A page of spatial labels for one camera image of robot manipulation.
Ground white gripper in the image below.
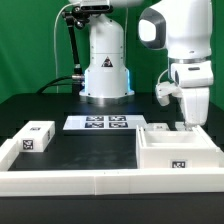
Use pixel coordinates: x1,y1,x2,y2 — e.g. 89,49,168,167
170,61,214,131

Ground white door panel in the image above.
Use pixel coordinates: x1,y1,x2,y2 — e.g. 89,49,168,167
146,123,170,131
175,122,186,131

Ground white cabinet body box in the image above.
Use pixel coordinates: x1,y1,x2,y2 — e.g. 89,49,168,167
136,126,223,169

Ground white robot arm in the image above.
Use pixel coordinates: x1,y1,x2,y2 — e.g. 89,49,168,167
69,0,213,127

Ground white cabinet top block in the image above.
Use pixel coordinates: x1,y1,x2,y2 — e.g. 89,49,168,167
14,121,55,152

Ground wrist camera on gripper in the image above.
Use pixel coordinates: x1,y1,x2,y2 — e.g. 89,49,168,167
155,81,182,106

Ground white marker base plate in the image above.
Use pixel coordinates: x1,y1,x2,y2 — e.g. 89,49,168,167
63,115,146,130

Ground black cables at base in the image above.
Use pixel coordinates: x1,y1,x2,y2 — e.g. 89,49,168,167
35,74,85,95

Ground white U-shaped frame wall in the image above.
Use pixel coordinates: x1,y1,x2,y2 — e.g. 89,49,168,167
0,139,224,197

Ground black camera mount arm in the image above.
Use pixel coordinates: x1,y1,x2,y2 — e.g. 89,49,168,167
62,4,113,92

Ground white cable on mount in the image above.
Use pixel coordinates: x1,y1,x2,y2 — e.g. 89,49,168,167
53,1,81,94

